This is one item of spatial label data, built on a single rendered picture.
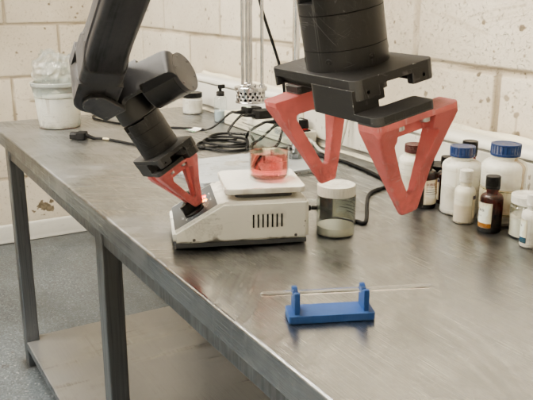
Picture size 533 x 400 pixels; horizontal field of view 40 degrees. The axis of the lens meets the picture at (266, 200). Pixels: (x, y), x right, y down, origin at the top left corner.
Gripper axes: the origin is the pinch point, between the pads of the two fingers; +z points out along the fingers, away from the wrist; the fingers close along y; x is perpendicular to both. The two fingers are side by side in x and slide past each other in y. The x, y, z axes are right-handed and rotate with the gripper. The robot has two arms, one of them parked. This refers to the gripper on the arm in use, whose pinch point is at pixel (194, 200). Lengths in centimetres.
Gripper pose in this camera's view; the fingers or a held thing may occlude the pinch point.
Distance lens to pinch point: 109.0
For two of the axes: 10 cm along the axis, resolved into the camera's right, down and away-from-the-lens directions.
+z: 5.0, 8.1, 3.2
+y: -4.9, -0.4, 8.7
